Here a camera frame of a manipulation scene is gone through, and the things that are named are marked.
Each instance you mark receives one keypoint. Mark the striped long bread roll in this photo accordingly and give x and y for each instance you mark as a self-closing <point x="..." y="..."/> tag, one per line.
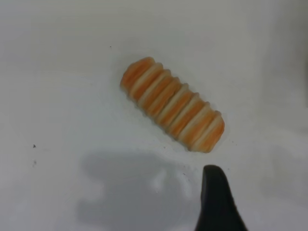
<point x="172" y="104"/>

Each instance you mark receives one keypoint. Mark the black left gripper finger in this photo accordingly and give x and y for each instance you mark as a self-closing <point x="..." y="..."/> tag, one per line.
<point x="216" y="202"/>

